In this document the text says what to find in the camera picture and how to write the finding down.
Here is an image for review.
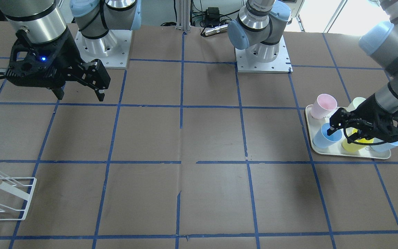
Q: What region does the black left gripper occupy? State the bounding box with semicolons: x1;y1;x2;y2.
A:
327;95;398;143

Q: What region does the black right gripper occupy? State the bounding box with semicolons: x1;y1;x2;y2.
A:
5;29;111;101

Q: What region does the light blue cup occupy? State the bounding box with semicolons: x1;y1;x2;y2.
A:
313;123;343;149

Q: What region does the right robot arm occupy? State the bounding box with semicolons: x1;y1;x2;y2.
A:
0;0;142;101

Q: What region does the pink cup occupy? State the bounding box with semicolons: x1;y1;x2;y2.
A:
310;93;338;119

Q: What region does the yellow cup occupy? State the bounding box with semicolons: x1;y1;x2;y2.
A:
342;128;374;153

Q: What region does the pale green cup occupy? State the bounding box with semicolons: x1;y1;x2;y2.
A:
346;97;366;112

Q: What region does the blue cup on tray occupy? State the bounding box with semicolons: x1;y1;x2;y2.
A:
370;141;398;152

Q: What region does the cream plastic tray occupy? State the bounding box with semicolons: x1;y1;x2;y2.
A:
305;104;391;160

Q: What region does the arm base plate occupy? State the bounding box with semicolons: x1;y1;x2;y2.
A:
75;30;133;70
234;36;293;74

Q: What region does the white wire cup rack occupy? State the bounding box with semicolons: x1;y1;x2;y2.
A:
0;170;37;221

